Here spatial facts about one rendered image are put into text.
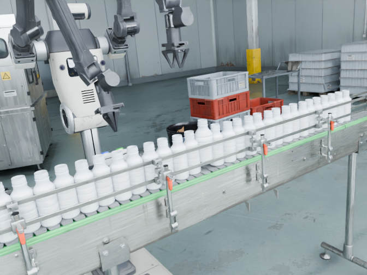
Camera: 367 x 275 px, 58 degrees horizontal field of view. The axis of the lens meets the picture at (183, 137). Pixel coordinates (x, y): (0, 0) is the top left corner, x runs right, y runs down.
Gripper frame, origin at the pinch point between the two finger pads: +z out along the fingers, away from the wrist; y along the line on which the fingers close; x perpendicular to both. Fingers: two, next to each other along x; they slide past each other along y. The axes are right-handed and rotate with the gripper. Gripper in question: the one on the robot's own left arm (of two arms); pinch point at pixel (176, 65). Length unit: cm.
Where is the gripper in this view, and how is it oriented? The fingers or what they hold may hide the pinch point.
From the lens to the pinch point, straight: 136.9
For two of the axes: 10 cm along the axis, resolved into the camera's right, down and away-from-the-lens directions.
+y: -5.5, -1.7, 8.1
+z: 1.0, 9.6, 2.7
